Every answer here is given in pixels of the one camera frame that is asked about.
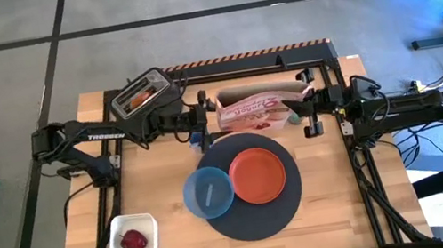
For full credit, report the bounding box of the teal faceted cup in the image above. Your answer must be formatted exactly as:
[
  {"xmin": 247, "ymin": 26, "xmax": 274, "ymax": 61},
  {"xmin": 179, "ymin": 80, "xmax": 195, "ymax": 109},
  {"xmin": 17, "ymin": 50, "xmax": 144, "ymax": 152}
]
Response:
[{"xmin": 286, "ymin": 111, "xmax": 302, "ymax": 127}]

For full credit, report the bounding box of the toast slice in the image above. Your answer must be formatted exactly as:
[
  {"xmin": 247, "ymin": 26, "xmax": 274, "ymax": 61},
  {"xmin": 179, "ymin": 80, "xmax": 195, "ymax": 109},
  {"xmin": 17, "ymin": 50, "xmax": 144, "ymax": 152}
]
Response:
[{"xmin": 125, "ymin": 89, "xmax": 155, "ymax": 111}]

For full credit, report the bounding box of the red apple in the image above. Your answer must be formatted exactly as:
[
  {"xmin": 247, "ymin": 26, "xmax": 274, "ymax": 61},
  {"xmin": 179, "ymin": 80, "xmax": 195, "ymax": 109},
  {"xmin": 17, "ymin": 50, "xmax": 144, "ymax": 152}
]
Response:
[{"xmin": 117, "ymin": 226, "xmax": 150, "ymax": 248}]

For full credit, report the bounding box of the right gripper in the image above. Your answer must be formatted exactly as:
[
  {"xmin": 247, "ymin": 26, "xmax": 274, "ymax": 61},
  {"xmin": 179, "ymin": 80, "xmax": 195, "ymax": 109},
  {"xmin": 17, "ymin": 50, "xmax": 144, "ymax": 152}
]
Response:
[{"xmin": 292, "ymin": 62, "xmax": 352, "ymax": 139}]

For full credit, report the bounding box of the black cable bundle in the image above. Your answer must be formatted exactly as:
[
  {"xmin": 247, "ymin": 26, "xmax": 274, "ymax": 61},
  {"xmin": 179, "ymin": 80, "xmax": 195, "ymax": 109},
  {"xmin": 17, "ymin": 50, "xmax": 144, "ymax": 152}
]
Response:
[{"xmin": 350, "ymin": 122, "xmax": 443, "ymax": 186}]

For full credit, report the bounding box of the orange plate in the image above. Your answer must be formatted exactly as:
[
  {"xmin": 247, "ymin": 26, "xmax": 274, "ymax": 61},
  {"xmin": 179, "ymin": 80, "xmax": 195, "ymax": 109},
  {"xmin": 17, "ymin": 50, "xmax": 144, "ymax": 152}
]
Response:
[{"xmin": 224, "ymin": 143, "xmax": 292, "ymax": 209}]

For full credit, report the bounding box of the orange black hazard tape strip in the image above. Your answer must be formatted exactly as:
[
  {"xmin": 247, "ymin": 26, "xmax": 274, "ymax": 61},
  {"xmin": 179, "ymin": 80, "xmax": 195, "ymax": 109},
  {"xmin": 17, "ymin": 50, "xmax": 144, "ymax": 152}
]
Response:
[{"xmin": 161, "ymin": 36, "xmax": 332, "ymax": 74}]

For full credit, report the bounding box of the blue translucent bowl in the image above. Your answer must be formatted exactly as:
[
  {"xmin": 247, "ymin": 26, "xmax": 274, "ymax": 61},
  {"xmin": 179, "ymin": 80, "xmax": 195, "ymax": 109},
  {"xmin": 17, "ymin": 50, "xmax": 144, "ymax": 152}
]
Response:
[{"xmin": 178, "ymin": 163, "xmax": 239, "ymax": 224}]

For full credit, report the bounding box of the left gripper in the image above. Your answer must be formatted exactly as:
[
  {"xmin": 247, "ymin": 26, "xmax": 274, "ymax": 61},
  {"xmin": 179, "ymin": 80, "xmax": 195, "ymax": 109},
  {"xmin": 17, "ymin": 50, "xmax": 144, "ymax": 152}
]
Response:
[{"xmin": 180, "ymin": 88, "xmax": 223, "ymax": 156}]

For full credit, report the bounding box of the light blue cup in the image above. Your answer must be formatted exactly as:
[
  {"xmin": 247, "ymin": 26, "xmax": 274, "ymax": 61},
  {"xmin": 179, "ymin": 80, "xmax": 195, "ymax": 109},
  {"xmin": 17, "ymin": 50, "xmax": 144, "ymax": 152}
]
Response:
[{"xmin": 187, "ymin": 131, "xmax": 204, "ymax": 149}]

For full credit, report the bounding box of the black silver toaster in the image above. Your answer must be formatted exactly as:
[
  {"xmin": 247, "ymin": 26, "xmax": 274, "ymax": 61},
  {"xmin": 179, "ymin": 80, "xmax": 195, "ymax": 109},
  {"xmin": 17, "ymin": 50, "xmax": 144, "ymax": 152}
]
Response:
[{"xmin": 104, "ymin": 62, "xmax": 185, "ymax": 125}]

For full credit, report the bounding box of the black table frame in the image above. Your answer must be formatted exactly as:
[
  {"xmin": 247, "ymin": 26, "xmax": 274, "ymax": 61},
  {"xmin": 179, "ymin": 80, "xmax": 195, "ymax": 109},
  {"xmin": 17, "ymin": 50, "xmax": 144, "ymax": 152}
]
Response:
[{"xmin": 35, "ymin": 29, "xmax": 434, "ymax": 248}]

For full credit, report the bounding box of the pink strawberry yogurt cereal box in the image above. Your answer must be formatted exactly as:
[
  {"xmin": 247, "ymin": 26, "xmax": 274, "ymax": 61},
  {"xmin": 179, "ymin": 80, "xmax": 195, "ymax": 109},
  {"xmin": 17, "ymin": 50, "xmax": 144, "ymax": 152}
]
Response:
[{"xmin": 211, "ymin": 72, "xmax": 320, "ymax": 140}]

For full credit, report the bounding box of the dark round woven placemat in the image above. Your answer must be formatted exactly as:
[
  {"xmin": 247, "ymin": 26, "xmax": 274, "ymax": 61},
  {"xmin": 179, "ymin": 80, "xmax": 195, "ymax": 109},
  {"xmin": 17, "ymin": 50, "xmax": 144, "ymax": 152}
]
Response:
[{"xmin": 191, "ymin": 124, "xmax": 311, "ymax": 248}]

